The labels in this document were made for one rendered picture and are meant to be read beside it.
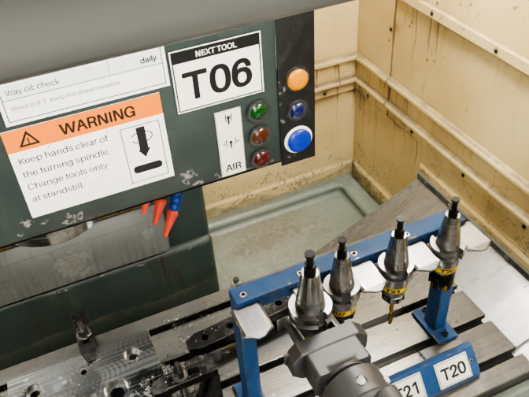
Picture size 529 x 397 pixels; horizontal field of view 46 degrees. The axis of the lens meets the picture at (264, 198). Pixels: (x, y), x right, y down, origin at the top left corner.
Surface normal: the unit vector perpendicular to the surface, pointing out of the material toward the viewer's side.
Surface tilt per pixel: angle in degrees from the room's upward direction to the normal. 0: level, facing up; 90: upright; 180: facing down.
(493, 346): 0
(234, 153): 90
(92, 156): 90
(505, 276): 25
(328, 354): 0
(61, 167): 90
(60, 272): 89
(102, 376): 0
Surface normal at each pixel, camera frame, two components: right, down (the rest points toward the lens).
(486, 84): -0.91, 0.29
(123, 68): 0.41, 0.56
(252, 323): -0.06, -0.77
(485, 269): -0.42, -0.58
